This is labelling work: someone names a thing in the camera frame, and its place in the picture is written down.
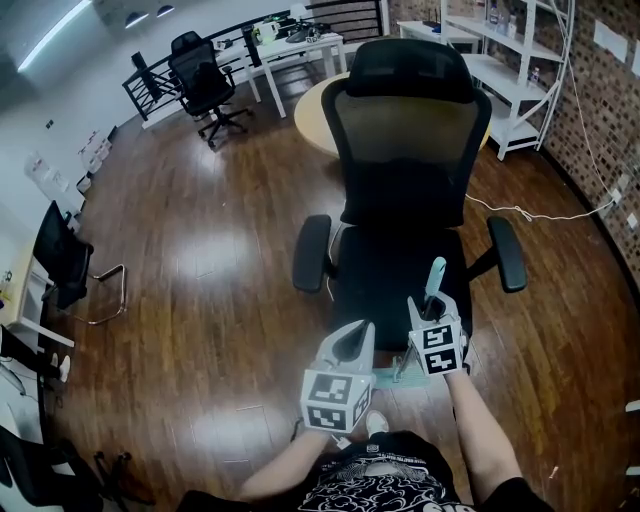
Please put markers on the person's left forearm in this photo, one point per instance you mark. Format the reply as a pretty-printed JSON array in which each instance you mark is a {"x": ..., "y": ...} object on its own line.
[{"x": 285, "y": 470}]

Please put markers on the white metal rack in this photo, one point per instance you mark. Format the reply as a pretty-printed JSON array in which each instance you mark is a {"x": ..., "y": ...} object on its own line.
[{"x": 634, "y": 406}]

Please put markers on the black mesh swivel chair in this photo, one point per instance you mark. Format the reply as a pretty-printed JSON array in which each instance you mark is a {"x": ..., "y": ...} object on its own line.
[{"x": 200, "y": 80}]

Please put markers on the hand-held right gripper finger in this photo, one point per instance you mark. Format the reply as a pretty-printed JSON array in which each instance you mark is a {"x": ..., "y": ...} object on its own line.
[
  {"x": 452, "y": 315},
  {"x": 417, "y": 320}
]

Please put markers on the white desk lamp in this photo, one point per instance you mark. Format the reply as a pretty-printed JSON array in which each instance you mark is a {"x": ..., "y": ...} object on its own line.
[{"x": 298, "y": 10}]

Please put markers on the white power strip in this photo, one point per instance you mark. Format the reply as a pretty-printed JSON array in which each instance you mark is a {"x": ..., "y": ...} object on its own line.
[{"x": 340, "y": 441}]

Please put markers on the white wall plate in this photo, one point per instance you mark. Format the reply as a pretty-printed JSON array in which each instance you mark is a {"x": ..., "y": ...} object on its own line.
[{"x": 632, "y": 220}]

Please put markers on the person's right forearm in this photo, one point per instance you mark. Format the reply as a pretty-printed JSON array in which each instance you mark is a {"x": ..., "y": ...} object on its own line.
[{"x": 480, "y": 435}]

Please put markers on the person's white shoe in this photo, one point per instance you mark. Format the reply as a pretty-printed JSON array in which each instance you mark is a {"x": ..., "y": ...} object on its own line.
[{"x": 376, "y": 422}]

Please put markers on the white side table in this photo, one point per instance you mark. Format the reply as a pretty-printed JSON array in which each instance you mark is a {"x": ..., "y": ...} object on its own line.
[{"x": 420, "y": 27}]

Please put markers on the pendant lamp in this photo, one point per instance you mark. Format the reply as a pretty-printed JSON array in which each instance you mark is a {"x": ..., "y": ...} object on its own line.
[
  {"x": 136, "y": 20},
  {"x": 165, "y": 10}
]

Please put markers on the black metal railing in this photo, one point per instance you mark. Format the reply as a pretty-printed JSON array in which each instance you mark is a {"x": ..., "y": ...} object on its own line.
[{"x": 150, "y": 95}]

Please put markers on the ceiling tube light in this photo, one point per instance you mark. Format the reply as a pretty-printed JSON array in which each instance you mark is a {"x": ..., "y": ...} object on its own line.
[{"x": 52, "y": 35}]

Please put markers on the row of white containers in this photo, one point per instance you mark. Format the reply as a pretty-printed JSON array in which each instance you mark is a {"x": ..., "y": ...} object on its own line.
[{"x": 95, "y": 150}]

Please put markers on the small white wall paper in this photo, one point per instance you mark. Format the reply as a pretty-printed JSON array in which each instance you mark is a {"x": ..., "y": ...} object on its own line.
[{"x": 610, "y": 39}]

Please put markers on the white wall socket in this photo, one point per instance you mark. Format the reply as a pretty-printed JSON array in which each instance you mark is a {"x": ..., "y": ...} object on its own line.
[{"x": 616, "y": 192}]

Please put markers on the beige desk with white legs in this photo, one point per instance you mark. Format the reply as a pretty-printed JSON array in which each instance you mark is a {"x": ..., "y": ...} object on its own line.
[{"x": 22, "y": 300}]

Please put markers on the teal mop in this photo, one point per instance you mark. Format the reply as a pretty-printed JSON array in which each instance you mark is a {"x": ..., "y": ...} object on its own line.
[{"x": 436, "y": 272}]

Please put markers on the clear plastic bottle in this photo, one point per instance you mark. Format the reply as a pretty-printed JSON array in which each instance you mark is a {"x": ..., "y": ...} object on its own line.
[{"x": 535, "y": 76}]

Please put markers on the black cantilever chair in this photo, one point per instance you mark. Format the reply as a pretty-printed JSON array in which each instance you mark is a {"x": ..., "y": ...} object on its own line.
[{"x": 62, "y": 250}]

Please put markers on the white metal shelf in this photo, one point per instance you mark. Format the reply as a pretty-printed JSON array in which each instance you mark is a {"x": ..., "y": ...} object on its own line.
[{"x": 505, "y": 70}]

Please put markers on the small pink floor scrap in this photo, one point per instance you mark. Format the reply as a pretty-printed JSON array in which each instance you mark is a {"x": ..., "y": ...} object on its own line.
[{"x": 554, "y": 471}]

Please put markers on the person's black printed shirt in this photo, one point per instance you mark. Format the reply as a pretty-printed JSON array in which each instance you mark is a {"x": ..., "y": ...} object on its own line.
[{"x": 380, "y": 480}]

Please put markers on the black high-back office chair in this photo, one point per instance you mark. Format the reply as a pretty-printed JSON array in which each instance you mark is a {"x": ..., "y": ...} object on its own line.
[{"x": 400, "y": 200}]

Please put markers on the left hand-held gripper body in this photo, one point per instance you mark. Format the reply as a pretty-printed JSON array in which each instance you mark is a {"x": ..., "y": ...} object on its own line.
[{"x": 330, "y": 400}]

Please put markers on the white water dispenser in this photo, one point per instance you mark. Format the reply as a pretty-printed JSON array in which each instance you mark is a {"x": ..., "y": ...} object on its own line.
[{"x": 47, "y": 175}]

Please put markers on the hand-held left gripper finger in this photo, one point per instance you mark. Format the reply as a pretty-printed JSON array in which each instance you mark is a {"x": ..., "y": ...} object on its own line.
[
  {"x": 332, "y": 340},
  {"x": 369, "y": 350}
]

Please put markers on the plain white desk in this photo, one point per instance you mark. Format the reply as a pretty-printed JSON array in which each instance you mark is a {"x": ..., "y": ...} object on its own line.
[{"x": 20, "y": 415}]

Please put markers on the black wheeled chair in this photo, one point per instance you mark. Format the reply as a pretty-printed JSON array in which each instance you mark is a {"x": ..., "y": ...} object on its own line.
[{"x": 50, "y": 475}]

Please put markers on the round wooden table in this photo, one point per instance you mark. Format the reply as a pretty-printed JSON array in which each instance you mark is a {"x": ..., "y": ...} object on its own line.
[{"x": 312, "y": 115}]

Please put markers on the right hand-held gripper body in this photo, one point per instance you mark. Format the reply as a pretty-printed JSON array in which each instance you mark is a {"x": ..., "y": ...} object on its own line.
[{"x": 440, "y": 350}]

